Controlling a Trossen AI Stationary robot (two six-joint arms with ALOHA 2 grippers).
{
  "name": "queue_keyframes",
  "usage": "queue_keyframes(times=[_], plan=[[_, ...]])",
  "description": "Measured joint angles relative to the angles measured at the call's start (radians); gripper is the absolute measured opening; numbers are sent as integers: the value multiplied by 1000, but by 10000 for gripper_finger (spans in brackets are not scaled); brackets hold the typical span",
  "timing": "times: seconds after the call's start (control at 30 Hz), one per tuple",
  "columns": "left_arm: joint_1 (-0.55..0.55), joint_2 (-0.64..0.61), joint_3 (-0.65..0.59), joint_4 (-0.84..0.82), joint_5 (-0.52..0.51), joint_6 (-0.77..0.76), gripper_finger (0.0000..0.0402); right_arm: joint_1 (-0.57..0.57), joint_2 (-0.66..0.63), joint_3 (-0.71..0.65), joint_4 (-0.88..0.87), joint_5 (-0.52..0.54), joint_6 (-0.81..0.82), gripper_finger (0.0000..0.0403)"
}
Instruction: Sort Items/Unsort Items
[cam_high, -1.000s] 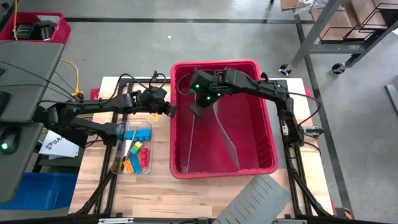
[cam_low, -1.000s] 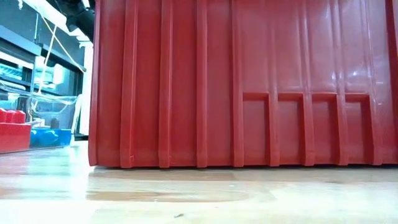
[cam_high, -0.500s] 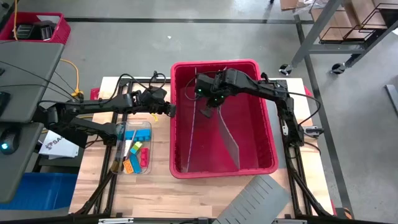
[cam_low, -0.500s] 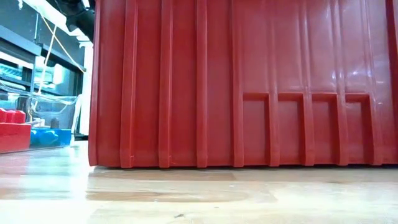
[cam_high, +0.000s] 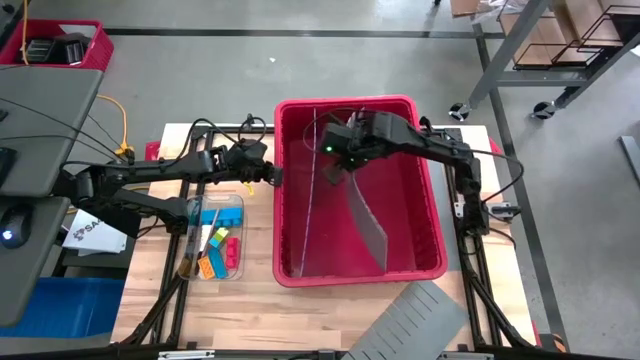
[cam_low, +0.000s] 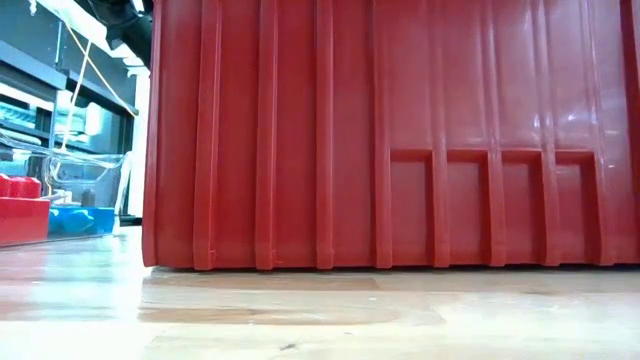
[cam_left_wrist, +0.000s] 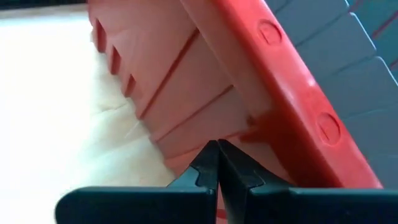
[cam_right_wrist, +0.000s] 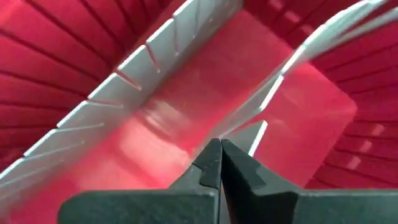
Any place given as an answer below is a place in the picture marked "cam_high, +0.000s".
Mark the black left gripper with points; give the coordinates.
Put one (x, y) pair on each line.
(250, 162)

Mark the grey metal bar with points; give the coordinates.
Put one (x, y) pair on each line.
(631, 160)

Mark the black bar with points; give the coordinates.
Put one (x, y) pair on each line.
(95, 215)

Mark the white printed tag card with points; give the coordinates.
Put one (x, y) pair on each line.
(205, 239)

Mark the cardboard boxes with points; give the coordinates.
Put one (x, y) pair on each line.
(535, 35)

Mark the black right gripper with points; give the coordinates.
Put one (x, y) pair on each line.
(372, 135)

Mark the grey metal cart frame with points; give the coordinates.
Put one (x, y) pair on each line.
(505, 45)

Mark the black table frame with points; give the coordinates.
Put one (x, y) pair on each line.
(176, 320)

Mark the small red crate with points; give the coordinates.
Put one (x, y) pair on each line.
(100, 55)

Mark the grey desk top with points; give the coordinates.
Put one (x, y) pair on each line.
(45, 120)

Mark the yellow toy brick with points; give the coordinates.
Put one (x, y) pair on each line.
(206, 268)

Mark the long grey slotted divider panel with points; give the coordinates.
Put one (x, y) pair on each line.
(309, 210)
(372, 225)

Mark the grey mouse platform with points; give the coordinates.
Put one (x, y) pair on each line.
(25, 280)

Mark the white printed paper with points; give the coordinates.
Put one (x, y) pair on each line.
(95, 240)

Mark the large red plastic bin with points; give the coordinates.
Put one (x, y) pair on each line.
(410, 225)

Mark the blue plastic bin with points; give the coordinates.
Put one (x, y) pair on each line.
(60, 307)

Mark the red clamp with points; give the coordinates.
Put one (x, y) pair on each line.
(496, 147)
(152, 149)

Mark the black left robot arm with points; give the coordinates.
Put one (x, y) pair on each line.
(150, 172)

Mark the black electronic box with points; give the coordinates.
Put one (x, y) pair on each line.
(72, 50)
(39, 51)

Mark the yellow tag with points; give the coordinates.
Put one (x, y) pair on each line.
(248, 189)

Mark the long blue toy brick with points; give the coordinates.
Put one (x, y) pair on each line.
(225, 216)

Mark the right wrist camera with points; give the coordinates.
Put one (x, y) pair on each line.
(334, 140)

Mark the clear plastic tray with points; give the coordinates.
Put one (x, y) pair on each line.
(237, 270)

